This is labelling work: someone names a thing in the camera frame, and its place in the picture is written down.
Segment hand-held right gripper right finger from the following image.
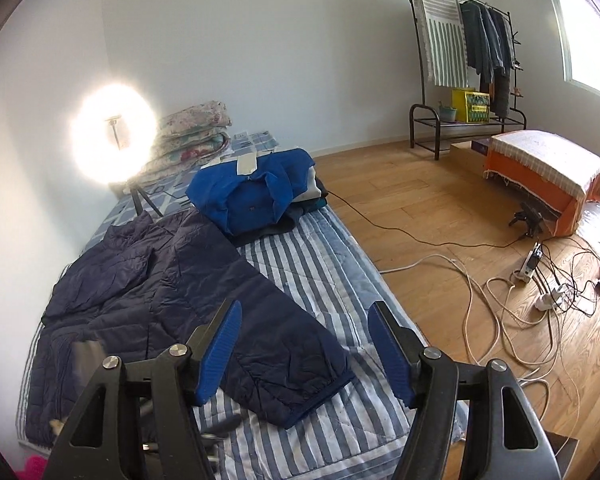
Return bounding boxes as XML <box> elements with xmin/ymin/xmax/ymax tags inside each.
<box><xmin>367</xmin><ymin>301</ymin><xmax>563</xmax><ymax>480</ymax></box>

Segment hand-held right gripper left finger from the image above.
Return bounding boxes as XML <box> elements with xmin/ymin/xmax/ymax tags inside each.
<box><xmin>45</xmin><ymin>299</ymin><xmax>243</xmax><ymax>480</ymax></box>

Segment navy puffer jacket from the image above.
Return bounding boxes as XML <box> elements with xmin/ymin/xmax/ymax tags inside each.
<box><xmin>24</xmin><ymin>209</ymin><xmax>357</xmax><ymax>448</ymax></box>

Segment black metal clothes rack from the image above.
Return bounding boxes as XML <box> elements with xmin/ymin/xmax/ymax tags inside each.
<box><xmin>399</xmin><ymin>0</ymin><xmax>528</xmax><ymax>161</ymax></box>

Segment hanging dark clothes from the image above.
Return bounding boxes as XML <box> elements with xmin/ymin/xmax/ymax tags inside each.
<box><xmin>459</xmin><ymin>0</ymin><xmax>516</xmax><ymax>118</ymax></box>

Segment grey striped blanket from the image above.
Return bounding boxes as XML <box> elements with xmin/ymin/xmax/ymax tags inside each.
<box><xmin>15</xmin><ymin>205</ymin><xmax>468</xmax><ymax>480</ymax></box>

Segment blue patterned bed sheet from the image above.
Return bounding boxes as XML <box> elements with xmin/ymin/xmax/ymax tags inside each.
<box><xmin>87</xmin><ymin>130</ymin><xmax>282</xmax><ymax>241</ymax></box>

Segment power strip with plugs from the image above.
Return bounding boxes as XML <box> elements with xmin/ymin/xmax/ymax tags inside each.
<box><xmin>512</xmin><ymin>241</ymin><xmax>544</xmax><ymax>284</ymax></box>

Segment white power strip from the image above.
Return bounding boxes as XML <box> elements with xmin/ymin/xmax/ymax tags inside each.
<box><xmin>535</xmin><ymin>284</ymin><xmax>573</xmax><ymax>312</ymax></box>

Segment blue jacket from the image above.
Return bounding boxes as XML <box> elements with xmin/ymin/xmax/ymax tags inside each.
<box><xmin>186</xmin><ymin>148</ymin><xmax>317</xmax><ymax>237</ymax></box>

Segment white paper tag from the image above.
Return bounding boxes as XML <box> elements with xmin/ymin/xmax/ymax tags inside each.
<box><xmin>235</xmin><ymin>152</ymin><xmax>259</xmax><ymax>177</ymax></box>

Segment black device on floor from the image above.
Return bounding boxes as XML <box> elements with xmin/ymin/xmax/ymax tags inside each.
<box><xmin>509</xmin><ymin>202</ymin><xmax>548</xmax><ymax>238</ymax></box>

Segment flat cardboard box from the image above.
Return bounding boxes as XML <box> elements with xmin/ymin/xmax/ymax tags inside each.
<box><xmin>450</xmin><ymin>137</ymin><xmax>496</xmax><ymax>178</ymax></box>

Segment orange cloth covered box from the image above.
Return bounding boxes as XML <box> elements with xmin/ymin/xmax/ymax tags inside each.
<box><xmin>482</xmin><ymin>147</ymin><xmax>600</xmax><ymax>237</ymax></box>

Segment pink fluffy thing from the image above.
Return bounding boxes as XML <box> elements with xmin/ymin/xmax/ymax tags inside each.
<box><xmin>15</xmin><ymin>455</ymin><xmax>48</xmax><ymax>480</ymax></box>

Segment white knitted cloth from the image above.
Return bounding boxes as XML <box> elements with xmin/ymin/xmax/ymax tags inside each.
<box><xmin>491</xmin><ymin>130</ymin><xmax>600</xmax><ymax>202</ymax></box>

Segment yellow box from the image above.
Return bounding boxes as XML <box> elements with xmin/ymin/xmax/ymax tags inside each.
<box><xmin>451</xmin><ymin>89</ymin><xmax>491</xmax><ymax>125</ymax></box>

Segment green striped towel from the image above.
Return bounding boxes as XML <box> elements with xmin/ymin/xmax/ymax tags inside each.
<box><xmin>411</xmin><ymin>0</ymin><xmax>470</xmax><ymax>88</ymax></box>

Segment window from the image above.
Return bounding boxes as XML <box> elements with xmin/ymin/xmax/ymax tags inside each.
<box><xmin>547</xmin><ymin>0</ymin><xmax>600</xmax><ymax>98</ymax></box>

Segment thick white cable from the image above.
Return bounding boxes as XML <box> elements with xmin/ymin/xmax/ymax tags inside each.
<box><xmin>380</xmin><ymin>252</ymin><xmax>581</xmax><ymax>421</ymax></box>

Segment tangle of thin black cables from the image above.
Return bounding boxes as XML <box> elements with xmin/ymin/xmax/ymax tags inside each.
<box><xmin>530</xmin><ymin>237</ymin><xmax>600</xmax><ymax>320</ymax></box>

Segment ring light on tripod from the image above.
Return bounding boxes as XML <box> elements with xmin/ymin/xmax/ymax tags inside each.
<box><xmin>70</xmin><ymin>82</ymin><xmax>165</xmax><ymax>218</ymax></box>

